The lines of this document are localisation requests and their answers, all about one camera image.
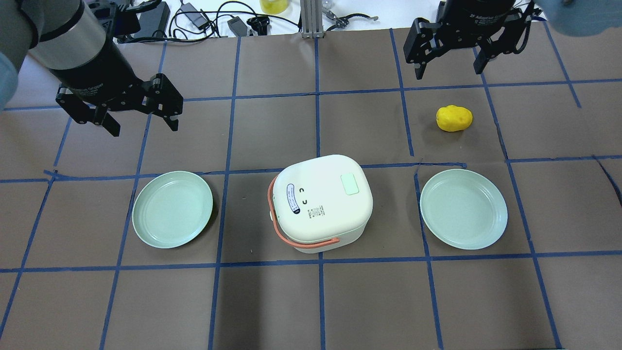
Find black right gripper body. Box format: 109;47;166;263
437;0;515;46

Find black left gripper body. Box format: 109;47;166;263
48;42;141;104

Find white rice cooker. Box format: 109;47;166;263
267;155;373;253

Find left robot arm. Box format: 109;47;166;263
1;0;184;137

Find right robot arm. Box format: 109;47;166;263
51;0;621;137

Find black laptop brick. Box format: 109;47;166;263
131;1;171;38

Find yellow toy potato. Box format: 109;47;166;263
435;105;474;132

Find black pliers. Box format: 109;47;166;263
322;9;379;32

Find black power adapter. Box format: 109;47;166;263
227;17;249;37

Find light green plate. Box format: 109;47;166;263
419;169;508;250
132;171;214;249

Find yellow cup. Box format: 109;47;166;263
259;0;290;15

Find black cable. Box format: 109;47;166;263
117;0;302;44

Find aluminium frame post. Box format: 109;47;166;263
300;0;325;38

